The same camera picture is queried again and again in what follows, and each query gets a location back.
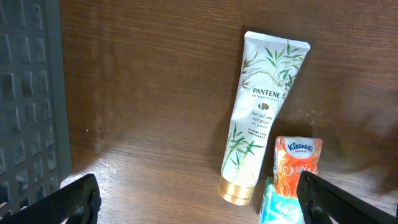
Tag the small teal tissue pack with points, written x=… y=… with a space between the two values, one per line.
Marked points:
x=276 y=208

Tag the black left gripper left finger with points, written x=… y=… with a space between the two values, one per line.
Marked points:
x=79 y=202

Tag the dark grey plastic basket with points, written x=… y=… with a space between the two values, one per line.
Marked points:
x=35 y=145

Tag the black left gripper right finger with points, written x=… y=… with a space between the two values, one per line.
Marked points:
x=323 y=202

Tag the cream lotion tube gold cap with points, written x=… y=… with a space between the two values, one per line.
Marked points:
x=268 y=70

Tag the orange Kleenex tissue pack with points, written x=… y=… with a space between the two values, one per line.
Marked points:
x=293 y=155

